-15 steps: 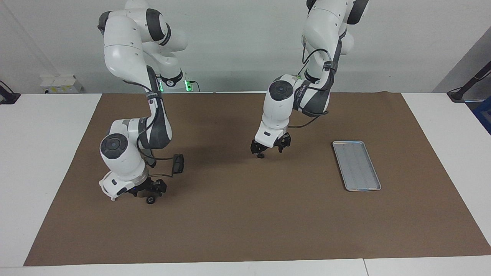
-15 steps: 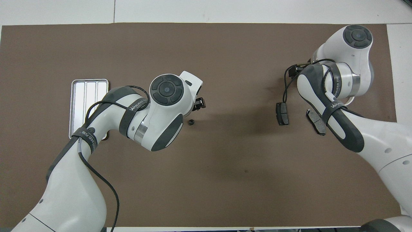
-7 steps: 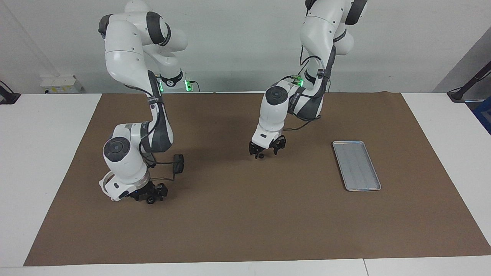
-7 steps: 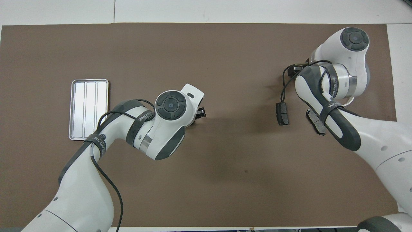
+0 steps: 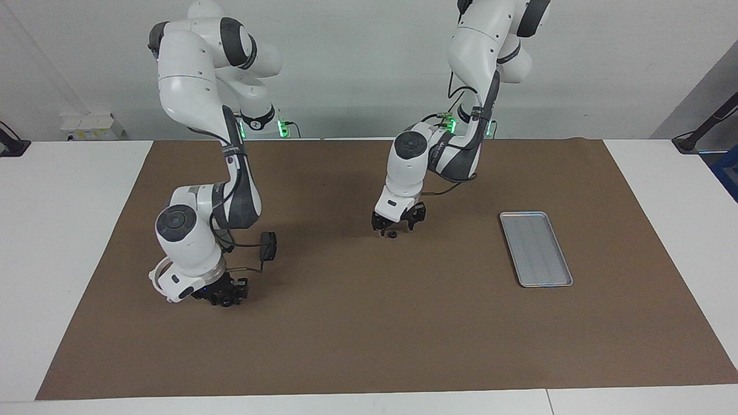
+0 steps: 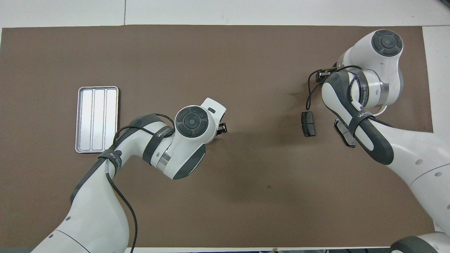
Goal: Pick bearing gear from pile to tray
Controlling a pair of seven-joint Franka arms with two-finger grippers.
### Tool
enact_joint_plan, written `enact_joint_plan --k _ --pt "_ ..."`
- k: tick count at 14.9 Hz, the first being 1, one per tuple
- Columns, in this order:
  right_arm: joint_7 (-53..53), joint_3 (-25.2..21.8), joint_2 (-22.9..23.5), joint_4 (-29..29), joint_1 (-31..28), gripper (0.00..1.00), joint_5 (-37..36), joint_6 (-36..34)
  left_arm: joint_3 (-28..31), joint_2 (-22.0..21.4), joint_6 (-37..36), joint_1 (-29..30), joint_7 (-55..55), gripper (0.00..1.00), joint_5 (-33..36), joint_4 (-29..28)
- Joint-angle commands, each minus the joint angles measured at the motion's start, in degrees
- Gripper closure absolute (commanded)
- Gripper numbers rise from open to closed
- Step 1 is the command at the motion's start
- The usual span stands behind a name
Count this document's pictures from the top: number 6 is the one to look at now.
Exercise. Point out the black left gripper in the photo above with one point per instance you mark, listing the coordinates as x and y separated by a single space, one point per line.
219 129

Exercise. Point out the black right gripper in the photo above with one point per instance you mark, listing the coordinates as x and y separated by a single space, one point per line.
328 72

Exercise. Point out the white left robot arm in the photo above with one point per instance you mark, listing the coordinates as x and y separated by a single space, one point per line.
95 211

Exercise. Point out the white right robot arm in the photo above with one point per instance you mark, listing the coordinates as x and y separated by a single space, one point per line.
415 158

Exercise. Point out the silver metal tray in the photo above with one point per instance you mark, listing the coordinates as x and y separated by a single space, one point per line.
96 119

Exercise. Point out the dark grey rectangular brake pad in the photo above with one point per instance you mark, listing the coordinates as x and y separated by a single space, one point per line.
308 124

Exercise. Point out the brown table mat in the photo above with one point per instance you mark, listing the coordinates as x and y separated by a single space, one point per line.
246 182

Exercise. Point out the dark grey curved brake pad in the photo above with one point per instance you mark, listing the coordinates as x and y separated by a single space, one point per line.
342 130

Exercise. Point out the white curved plastic bracket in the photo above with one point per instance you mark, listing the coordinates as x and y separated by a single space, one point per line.
381 112

